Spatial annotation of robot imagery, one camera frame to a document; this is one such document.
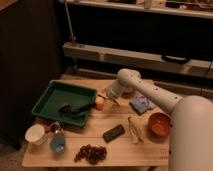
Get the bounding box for bunch of red grapes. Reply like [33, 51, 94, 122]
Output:
[74, 144, 107, 165]

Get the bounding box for orange bowl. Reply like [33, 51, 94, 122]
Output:
[148, 112, 170, 137]

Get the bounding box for purple bowl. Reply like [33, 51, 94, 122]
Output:
[122, 88, 136, 99]

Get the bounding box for black rectangular block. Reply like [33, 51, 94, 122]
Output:
[103, 124, 125, 143]

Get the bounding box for red yellow apple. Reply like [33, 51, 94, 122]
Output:
[95, 97, 105, 111]

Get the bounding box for green plastic tray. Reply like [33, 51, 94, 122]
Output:
[32, 81, 97, 127]

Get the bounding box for small metal cup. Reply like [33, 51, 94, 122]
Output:
[50, 121, 63, 133]

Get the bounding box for white cup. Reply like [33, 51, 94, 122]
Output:
[25, 124, 47, 145]

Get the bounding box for black brush in tray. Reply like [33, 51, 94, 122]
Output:
[58, 103, 95, 117]

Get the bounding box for wooden shelf rail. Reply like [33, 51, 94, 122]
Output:
[63, 42, 213, 79]

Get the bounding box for metal pole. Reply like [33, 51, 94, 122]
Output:
[64, 0, 77, 46]

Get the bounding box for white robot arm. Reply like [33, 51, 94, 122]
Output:
[106, 68, 213, 171]

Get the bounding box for blue cloth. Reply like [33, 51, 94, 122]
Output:
[129, 96, 156, 116]

